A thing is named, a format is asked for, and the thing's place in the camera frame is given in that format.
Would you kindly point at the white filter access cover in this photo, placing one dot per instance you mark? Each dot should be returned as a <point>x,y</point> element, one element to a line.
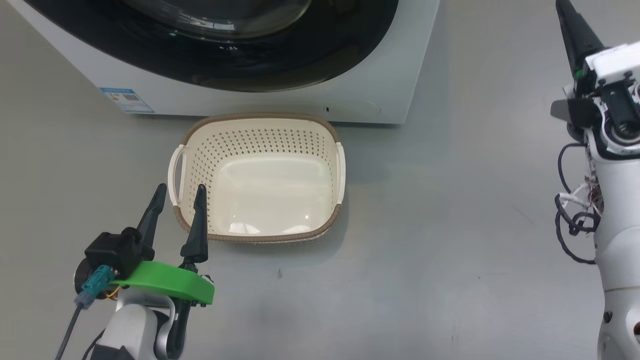
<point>357,109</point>

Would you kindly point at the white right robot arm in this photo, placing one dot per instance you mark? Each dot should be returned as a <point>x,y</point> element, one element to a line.
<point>617,225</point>

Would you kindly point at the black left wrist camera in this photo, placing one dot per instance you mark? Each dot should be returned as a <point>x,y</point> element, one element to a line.
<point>112,250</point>

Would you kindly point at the white front-load washing machine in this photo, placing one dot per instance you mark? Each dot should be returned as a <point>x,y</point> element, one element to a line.
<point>380,75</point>

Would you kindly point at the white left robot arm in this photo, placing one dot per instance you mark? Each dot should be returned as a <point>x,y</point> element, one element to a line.
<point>130,325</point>

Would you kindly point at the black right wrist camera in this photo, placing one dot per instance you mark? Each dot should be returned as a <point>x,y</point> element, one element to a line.
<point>582,112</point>

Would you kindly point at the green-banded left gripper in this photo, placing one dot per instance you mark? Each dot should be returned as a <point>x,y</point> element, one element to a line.
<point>165,280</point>

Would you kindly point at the cream perforated laundry basket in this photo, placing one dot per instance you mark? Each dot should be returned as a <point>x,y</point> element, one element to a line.
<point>270,200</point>

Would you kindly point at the black glass washing machine door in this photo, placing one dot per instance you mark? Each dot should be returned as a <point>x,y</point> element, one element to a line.
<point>310,55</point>

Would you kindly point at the blue energy label sticker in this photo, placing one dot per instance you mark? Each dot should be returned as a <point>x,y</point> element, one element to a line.
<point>126,100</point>

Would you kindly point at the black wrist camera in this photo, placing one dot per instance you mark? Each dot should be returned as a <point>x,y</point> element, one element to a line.
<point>582,112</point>
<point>112,250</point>

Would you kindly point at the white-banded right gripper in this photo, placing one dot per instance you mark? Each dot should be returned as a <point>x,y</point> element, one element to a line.
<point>617,65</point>

